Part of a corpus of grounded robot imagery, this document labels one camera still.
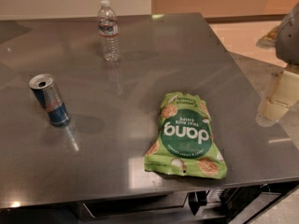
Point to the clear plastic water bottle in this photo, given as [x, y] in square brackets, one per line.
[109, 31]

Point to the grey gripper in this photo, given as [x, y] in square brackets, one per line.
[289, 39]

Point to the green rice chip bag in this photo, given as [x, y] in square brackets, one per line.
[185, 143]

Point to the blue silver energy drink can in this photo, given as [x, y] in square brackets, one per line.
[48, 95]

